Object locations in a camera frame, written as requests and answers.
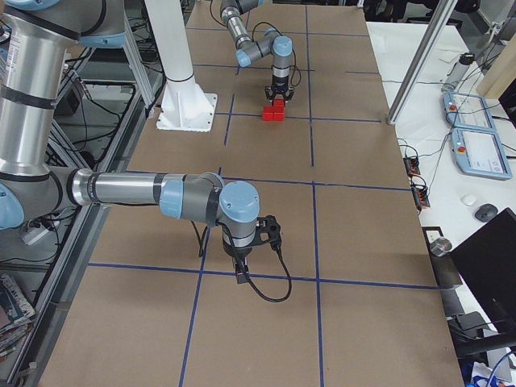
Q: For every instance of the lower teach pendant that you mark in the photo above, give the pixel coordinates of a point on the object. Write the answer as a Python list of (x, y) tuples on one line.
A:
[(479, 153)]

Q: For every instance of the orange black power strip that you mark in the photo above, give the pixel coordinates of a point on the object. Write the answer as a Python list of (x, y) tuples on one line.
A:
[(420, 196), (412, 166)]

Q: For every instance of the white small puck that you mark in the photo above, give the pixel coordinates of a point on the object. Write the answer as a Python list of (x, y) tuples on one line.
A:
[(469, 199)]

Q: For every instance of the upper orange black power strip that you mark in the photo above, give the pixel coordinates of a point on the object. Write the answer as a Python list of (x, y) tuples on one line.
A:
[(412, 166)]

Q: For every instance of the grey computer mouse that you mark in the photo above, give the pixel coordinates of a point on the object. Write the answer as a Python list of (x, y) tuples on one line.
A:
[(486, 212)]

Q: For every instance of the clear water bottle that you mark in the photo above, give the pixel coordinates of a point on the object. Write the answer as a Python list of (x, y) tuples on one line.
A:
[(458, 71)]

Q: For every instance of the white camera post with base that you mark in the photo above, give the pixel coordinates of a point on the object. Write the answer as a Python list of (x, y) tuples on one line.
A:
[(184, 106)]

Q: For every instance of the aluminium frame post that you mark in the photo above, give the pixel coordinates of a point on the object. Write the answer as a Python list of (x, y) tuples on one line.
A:
[(432, 33)]

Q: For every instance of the lower orange black power strip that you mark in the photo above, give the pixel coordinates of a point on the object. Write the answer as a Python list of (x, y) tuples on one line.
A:
[(420, 196)]

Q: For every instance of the teach pendant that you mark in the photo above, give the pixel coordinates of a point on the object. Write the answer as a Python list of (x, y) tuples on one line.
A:
[(479, 153), (467, 111)]

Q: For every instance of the black laptop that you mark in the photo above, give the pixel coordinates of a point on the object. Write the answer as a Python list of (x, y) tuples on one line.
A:
[(486, 262)]

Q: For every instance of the red block placed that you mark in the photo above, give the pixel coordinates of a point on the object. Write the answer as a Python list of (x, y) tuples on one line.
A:
[(279, 102), (268, 113), (278, 113)]

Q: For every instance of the steel cup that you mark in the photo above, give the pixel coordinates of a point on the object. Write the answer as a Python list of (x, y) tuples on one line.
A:
[(440, 247)]

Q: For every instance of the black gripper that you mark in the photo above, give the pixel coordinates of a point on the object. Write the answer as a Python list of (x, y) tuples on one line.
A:
[(238, 255), (279, 85)]

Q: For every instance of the stack of magazines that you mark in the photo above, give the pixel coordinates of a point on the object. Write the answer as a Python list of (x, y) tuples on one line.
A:
[(17, 314)]

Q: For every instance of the upper teach pendant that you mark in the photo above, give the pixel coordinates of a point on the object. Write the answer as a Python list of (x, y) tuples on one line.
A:
[(467, 111)]

